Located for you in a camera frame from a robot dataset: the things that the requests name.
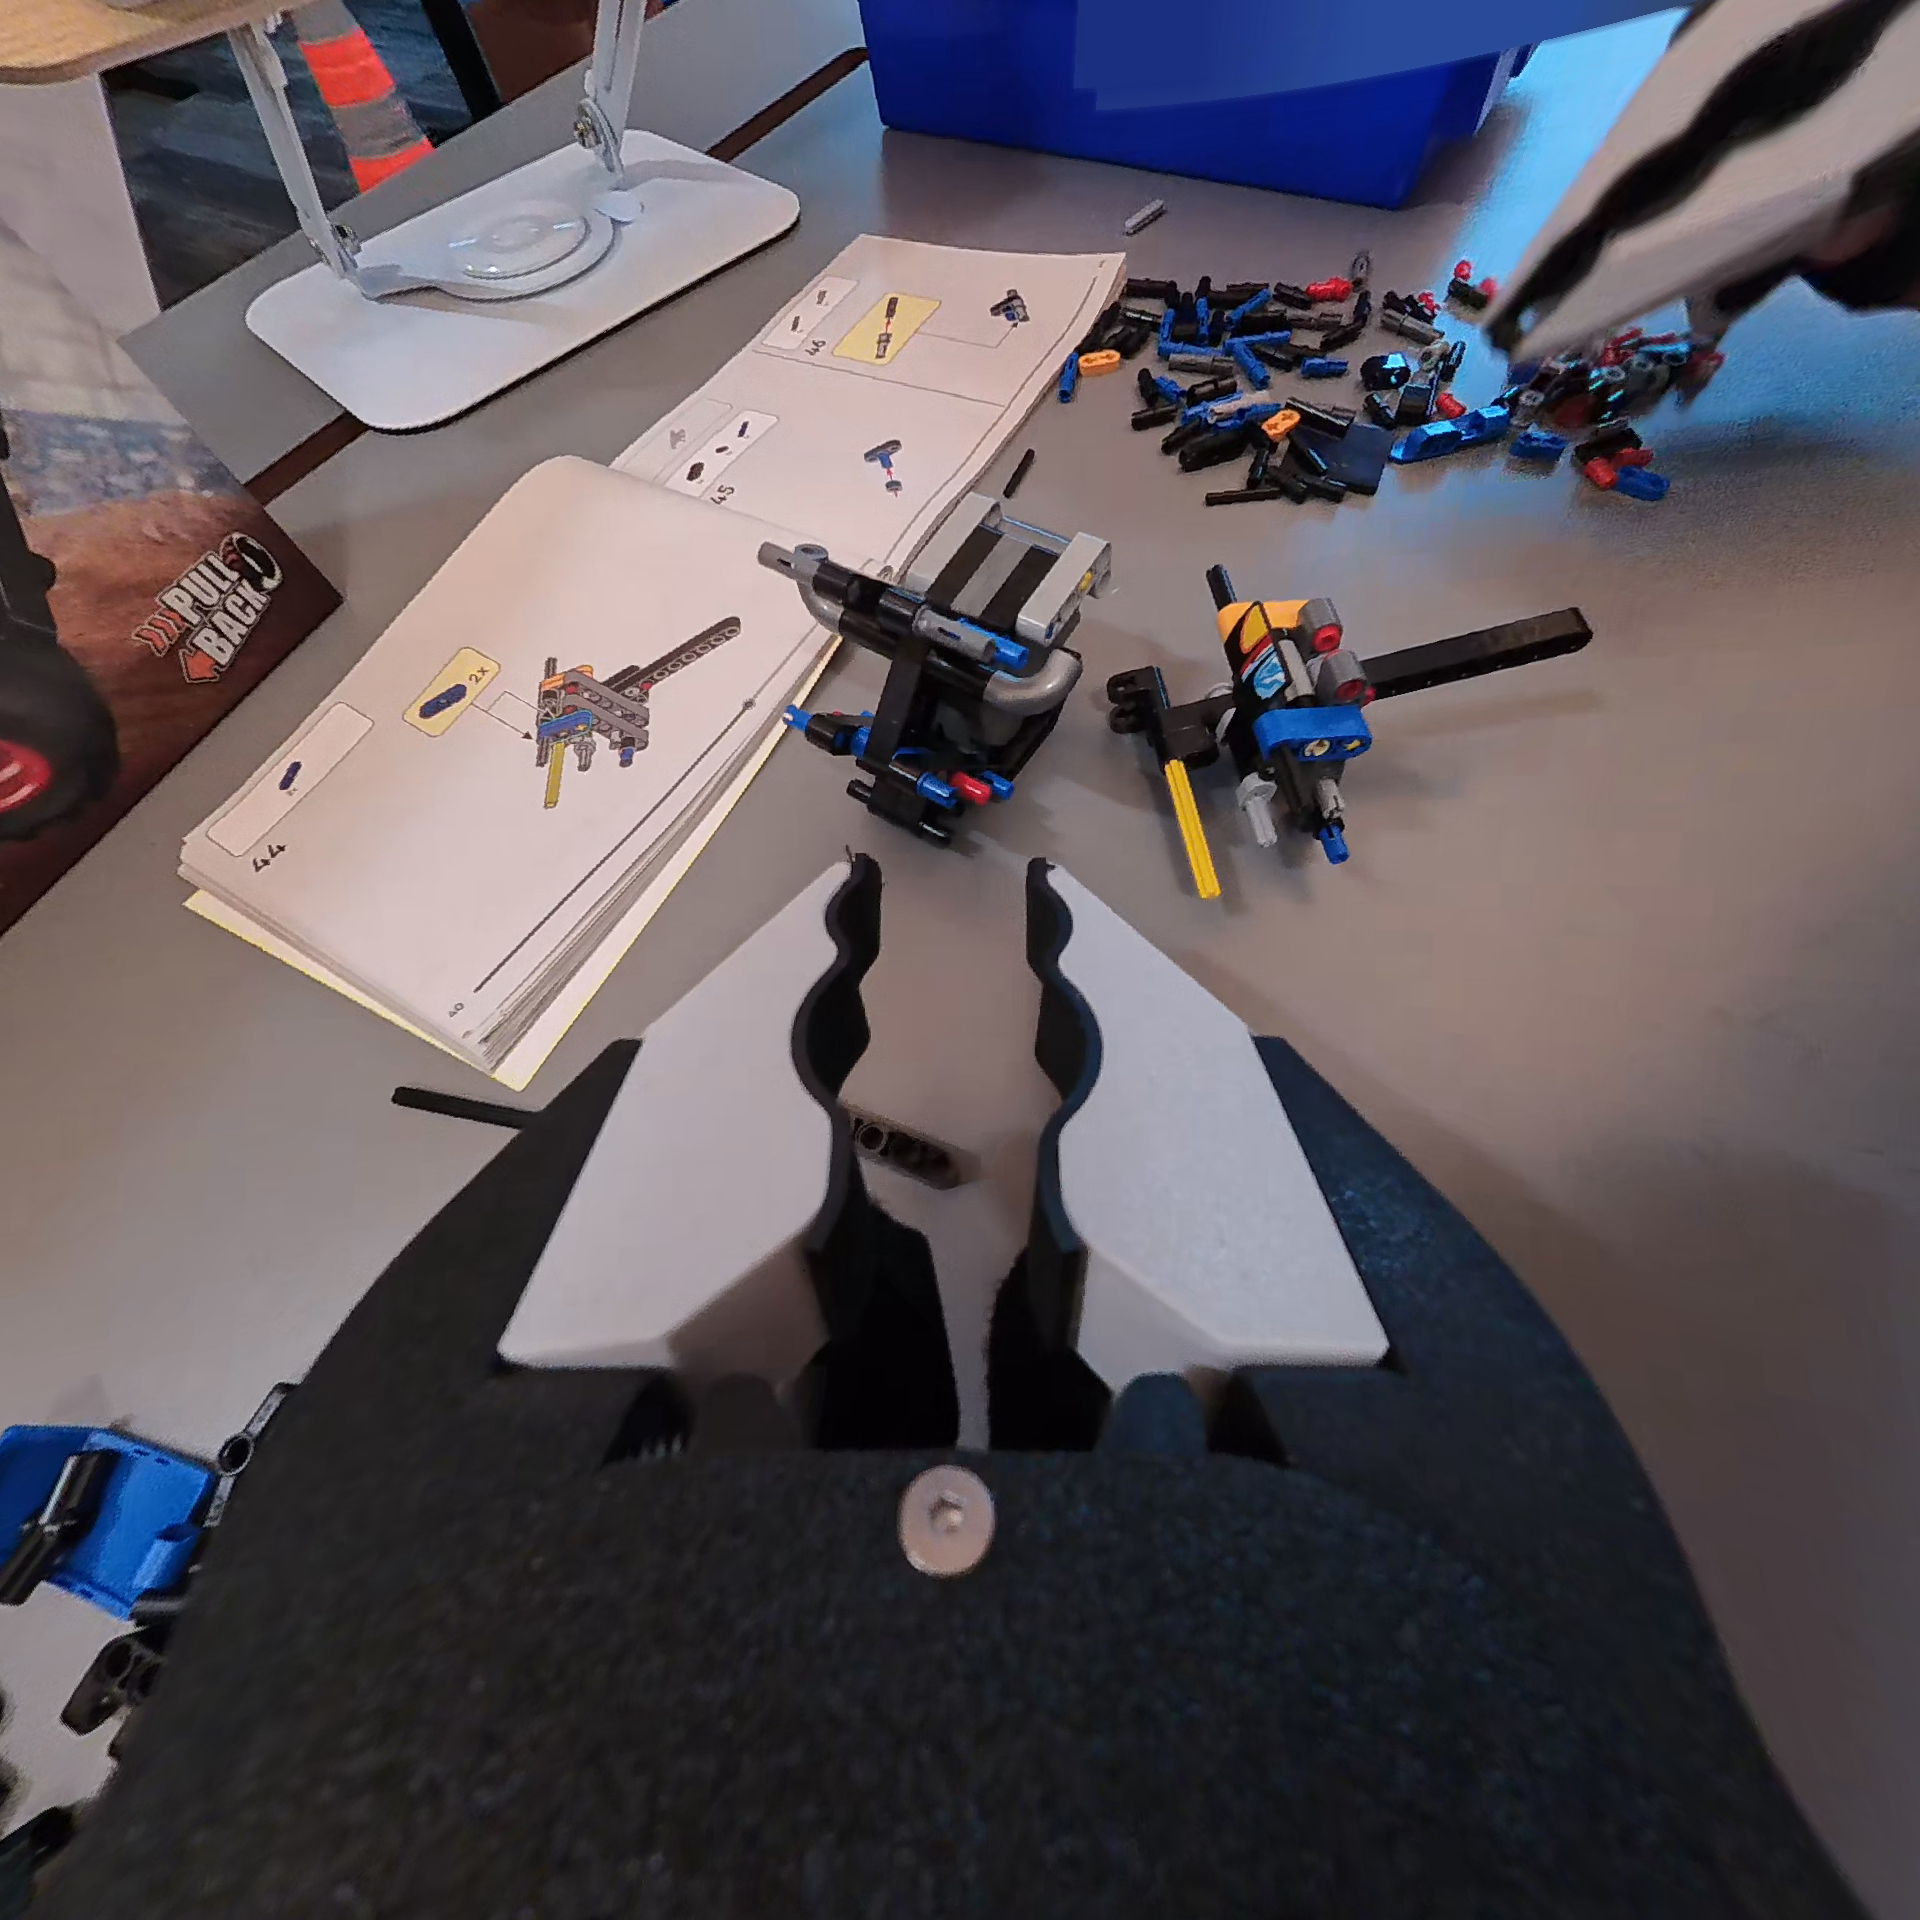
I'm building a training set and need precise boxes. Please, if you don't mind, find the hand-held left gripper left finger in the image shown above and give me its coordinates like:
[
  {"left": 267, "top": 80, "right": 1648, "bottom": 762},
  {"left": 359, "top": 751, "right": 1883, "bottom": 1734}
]
[{"left": 495, "top": 851, "right": 890, "bottom": 1416}]

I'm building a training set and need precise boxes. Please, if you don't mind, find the white instruction booklet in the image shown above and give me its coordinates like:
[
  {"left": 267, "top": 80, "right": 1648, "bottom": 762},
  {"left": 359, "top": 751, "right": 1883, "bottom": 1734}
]
[{"left": 177, "top": 231, "right": 1130, "bottom": 1092}]

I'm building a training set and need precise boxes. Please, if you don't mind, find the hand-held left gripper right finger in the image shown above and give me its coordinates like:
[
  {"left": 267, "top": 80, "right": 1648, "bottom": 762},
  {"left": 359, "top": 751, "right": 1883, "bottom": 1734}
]
[{"left": 1022, "top": 858, "right": 1393, "bottom": 1445}]

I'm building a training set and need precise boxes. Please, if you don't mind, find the short black lego beam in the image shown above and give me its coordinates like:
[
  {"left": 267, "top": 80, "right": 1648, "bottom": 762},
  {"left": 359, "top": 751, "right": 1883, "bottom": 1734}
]
[{"left": 845, "top": 1105, "right": 981, "bottom": 1190}]

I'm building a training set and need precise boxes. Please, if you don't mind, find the printed toy set box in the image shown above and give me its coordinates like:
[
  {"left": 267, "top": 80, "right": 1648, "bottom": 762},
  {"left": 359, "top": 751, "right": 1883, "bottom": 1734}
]
[{"left": 0, "top": 216, "right": 348, "bottom": 936}]

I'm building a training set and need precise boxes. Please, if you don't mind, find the cluster of small lego pins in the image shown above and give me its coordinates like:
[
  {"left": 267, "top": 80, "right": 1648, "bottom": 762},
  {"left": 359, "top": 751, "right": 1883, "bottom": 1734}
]
[{"left": 1054, "top": 245, "right": 1730, "bottom": 515}]

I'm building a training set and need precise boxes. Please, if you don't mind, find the dark blue flat lego panel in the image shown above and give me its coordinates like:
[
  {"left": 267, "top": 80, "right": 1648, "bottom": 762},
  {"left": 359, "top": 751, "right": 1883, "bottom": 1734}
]
[{"left": 1303, "top": 419, "right": 1399, "bottom": 497}]

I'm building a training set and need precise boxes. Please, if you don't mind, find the black yellow lego assembly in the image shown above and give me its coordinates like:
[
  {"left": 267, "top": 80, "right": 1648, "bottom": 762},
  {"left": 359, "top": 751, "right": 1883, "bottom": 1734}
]
[{"left": 1107, "top": 565, "right": 1596, "bottom": 906}]

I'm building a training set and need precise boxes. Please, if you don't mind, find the grey black lego chassis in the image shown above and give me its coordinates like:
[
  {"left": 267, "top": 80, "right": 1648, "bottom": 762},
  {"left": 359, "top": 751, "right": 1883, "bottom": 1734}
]
[{"left": 756, "top": 492, "right": 1120, "bottom": 851}]

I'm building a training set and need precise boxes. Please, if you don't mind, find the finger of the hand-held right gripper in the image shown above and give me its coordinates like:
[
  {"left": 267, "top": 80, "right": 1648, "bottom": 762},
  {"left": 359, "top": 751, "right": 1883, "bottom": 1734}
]
[
  {"left": 1496, "top": 0, "right": 1920, "bottom": 301},
  {"left": 1489, "top": 156, "right": 1878, "bottom": 366}
]

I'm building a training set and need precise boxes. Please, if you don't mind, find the blue lego fender piece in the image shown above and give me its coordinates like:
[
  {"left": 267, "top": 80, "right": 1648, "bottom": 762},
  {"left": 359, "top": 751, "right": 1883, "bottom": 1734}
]
[{"left": 1386, "top": 402, "right": 1515, "bottom": 467}]

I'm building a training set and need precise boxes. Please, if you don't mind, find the pile of loose lego pieces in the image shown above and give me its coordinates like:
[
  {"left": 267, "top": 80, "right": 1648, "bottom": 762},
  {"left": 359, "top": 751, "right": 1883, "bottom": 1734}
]
[{"left": 0, "top": 1381, "right": 298, "bottom": 1883}]

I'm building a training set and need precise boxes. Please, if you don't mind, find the orange traffic cone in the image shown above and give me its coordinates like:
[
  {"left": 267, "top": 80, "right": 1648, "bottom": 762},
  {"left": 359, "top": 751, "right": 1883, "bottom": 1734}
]
[{"left": 297, "top": 0, "right": 441, "bottom": 194}]

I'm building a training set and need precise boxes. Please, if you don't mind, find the blue storage bin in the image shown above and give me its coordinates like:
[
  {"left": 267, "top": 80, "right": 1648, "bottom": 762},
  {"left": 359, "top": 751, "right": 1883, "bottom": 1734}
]
[{"left": 854, "top": 0, "right": 1542, "bottom": 216}]

